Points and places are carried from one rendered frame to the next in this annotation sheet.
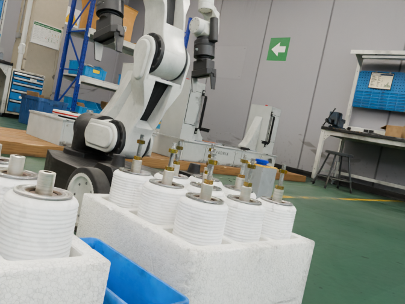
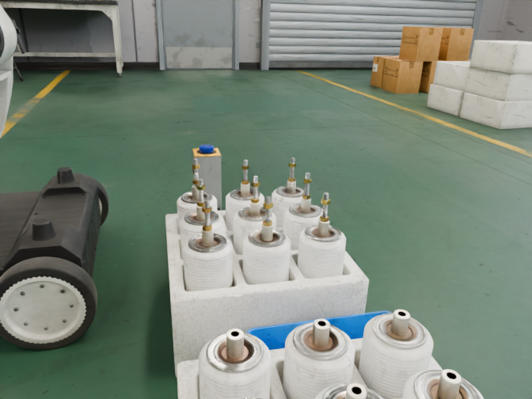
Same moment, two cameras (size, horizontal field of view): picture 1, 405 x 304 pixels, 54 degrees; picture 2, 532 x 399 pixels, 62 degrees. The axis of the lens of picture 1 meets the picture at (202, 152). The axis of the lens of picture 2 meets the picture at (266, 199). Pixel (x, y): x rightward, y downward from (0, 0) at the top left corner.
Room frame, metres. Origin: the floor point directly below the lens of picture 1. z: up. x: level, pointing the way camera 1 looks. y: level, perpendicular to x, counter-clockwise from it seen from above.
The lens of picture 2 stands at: (0.44, 0.74, 0.66)
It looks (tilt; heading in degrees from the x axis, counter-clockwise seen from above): 22 degrees down; 301
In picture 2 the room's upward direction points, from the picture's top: 2 degrees clockwise
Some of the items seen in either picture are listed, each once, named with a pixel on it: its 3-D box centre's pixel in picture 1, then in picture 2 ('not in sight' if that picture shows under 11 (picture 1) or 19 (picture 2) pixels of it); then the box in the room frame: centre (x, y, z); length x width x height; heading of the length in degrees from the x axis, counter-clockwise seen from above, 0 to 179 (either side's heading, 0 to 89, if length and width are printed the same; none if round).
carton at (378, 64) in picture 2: not in sight; (389, 71); (1.84, -4.06, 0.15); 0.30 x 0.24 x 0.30; 46
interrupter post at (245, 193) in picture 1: (245, 194); (305, 205); (0.84, -0.11, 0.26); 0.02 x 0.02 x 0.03
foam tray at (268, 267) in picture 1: (191, 254); (253, 275); (0.92, -0.02, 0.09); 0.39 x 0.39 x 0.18; 45
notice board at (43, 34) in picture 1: (46, 35); not in sight; (6.65, 2.89, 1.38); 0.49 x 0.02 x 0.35; 137
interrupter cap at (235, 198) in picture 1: (244, 200); (305, 210); (0.84, -0.11, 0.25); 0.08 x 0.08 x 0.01
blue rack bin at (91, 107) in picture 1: (81, 106); not in sight; (5.92, 1.88, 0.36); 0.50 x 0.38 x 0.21; 48
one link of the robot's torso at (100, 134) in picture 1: (119, 138); not in sight; (1.60, 0.34, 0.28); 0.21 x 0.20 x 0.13; 47
